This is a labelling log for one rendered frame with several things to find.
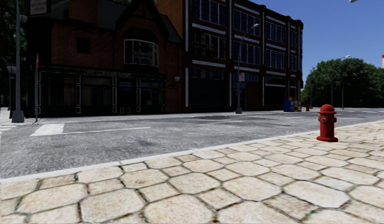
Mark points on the red brick warehouse building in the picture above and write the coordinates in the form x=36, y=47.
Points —
x=246, y=53

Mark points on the red brick pub building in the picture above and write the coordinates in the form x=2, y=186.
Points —
x=99, y=59

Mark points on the red fire hydrant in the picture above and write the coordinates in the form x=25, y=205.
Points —
x=307, y=107
x=327, y=125

